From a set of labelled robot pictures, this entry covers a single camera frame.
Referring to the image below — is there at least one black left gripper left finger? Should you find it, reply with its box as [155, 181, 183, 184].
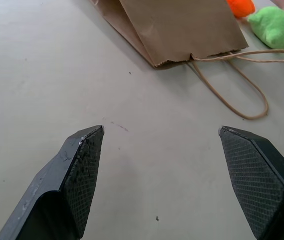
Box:
[0, 125, 105, 240]

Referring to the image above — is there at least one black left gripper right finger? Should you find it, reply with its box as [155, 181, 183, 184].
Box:
[218, 125, 284, 240]

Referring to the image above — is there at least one brown paper bag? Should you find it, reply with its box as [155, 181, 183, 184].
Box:
[89, 0, 284, 120]

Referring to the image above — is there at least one green plush toy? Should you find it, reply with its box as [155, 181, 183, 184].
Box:
[247, 6, 284, 50]

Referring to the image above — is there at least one orange plush toy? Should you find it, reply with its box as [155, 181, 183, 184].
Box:
[226, 0, 257, 18]

